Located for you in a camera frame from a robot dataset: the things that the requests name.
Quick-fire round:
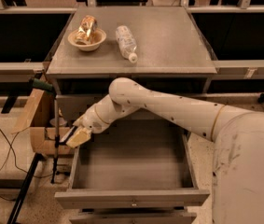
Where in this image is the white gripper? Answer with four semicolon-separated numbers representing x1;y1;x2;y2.
65;105;110;148

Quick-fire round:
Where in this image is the dark blue rxbar wrapper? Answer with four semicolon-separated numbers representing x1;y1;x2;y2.
59;126;77;146

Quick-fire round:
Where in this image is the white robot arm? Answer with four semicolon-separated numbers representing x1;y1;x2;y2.
66;77;264;224

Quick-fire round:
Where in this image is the grey top drawer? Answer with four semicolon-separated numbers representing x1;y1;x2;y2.
57;92;208;120

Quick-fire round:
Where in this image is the open grey middle drawer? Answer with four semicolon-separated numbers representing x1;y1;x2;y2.
55;119;210;209

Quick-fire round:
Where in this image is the grey drawer cabinet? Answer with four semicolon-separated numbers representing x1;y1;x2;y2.
47;7;215;217

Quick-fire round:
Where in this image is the grey bottom drawer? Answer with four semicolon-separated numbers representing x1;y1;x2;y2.
69;212;197;224

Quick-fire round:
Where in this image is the cardboard box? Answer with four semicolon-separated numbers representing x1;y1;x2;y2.
11;75;76;157

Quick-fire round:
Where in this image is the black metal stand leg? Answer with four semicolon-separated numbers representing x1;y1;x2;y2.
7;153;43;224

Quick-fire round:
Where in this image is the beige bowl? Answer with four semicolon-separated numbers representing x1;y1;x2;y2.
67;28;106;51

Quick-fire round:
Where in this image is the clear plastic water bottle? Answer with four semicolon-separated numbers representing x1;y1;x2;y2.
116;25;138;63

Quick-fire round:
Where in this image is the green handled pole tool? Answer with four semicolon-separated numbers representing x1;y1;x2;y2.
30;77;60;184

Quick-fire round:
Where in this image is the black cable on floor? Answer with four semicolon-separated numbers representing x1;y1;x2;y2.
0;119;53;203

